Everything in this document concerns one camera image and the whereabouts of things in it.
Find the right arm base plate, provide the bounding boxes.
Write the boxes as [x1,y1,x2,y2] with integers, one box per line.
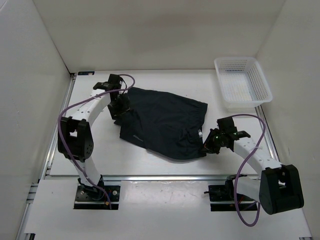
[203,185,258,212]

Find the dark navy shorts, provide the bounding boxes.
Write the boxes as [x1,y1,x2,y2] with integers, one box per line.
[114,87,208,161]

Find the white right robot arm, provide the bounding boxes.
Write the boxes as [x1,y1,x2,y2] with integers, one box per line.
[203,128,304,215]

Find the aluminium rail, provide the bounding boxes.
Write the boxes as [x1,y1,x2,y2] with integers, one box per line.
[255,105,281,162]
[15,73,77,240]
[99,174,261,182]

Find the aluminium front rail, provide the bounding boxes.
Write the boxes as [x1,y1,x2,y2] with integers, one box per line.
[99,174,261,182]

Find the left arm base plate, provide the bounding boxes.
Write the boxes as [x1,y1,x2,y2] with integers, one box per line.
[73,184,121,210]

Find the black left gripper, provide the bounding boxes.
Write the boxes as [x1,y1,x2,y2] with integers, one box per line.
[107,93,134,122]

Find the aluminium left side rail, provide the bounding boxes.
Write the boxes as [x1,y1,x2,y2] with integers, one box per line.
[15,73,77,240]

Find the aluminium right side rail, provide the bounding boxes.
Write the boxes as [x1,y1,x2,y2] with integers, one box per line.
[255,105,281,162]

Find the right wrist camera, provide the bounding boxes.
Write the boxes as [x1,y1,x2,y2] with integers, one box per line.
[217,116,238,134]

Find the white plastic mesh basket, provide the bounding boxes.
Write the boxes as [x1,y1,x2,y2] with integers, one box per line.
[214,56,273,111]

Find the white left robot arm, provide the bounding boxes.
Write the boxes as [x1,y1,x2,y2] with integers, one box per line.
[58,75,130,200]

